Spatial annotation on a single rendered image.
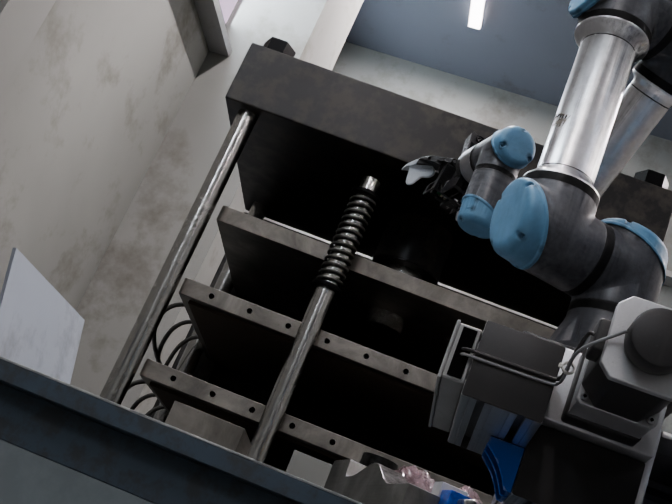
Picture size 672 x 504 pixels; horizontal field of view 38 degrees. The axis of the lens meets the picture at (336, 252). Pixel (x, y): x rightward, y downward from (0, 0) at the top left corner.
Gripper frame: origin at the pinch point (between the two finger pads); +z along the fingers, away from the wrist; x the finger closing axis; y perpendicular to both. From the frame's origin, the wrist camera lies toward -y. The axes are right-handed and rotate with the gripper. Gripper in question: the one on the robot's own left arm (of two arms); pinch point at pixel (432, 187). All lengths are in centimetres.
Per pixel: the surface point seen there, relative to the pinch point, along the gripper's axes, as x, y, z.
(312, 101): -23, -40, 77
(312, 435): 25, 41, 73
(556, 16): 167, -515, 540
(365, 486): 18, 59, 1
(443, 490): 22, 56, -22
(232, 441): -6, 63, 13
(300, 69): -31, -48, 79
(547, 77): 217, -522, 629
